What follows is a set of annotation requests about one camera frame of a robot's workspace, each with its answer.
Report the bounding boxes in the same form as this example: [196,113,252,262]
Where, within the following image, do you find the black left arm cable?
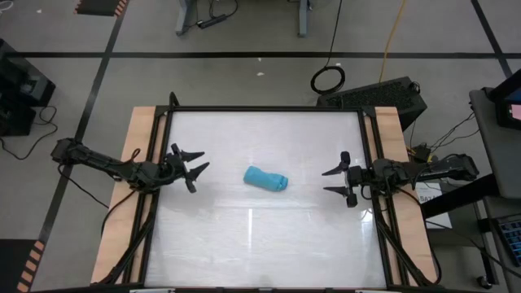
[56,164,139,237]

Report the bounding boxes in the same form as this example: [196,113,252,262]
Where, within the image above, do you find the black monitor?
[487,68,521,131]

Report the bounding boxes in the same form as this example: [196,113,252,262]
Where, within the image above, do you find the black power strip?
[197,14,228,29]

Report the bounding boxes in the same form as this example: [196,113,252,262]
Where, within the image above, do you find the grey cart top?
[468,87,521,200]

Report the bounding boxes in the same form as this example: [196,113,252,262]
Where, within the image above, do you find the black looped floor cable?
[0,105,59,160]

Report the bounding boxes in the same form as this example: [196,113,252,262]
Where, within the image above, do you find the black metal table frame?
[97,91,443,291]

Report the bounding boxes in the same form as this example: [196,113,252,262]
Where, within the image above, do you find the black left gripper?
[160,143,211,195]

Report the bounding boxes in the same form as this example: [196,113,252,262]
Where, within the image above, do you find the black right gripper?
[321,151,374,208]

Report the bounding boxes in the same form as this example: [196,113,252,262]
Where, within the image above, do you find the black power adapter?
[409,144,436,164]

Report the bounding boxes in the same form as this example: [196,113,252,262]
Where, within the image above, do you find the thin black cable bundle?
[429,112,481,154]

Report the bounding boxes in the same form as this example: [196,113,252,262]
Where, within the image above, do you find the black stand beam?
[421,173,500,220]

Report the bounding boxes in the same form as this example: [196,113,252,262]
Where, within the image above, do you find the black coiled floor cable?
[309,0,347,96]

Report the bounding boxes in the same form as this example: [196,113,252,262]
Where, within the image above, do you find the wooden table board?
[90,106,439,286]

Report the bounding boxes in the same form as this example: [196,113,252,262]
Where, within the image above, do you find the white paper label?
[414,181,453,230]

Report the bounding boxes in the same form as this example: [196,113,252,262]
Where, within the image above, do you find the wooden desk grey legs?
[175,0,313,38]

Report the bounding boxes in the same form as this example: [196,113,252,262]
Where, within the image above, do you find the black equipment stack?
[0,38,57,138]

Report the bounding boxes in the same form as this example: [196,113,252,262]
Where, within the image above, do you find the blue backlit keyboard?
[493,214,521,268]

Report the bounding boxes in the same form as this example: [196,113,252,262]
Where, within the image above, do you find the blue terry towel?
[243,165,289,192]

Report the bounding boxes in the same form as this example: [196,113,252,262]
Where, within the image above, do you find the yellow floor cable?
[378,0,408,83]

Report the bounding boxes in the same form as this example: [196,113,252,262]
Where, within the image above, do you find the black striped-edge floor mat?
[0,238,46,293]
[73,0,129,17]

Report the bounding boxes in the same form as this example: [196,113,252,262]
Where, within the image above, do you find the black perforated computer case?
[316,76,428,132]

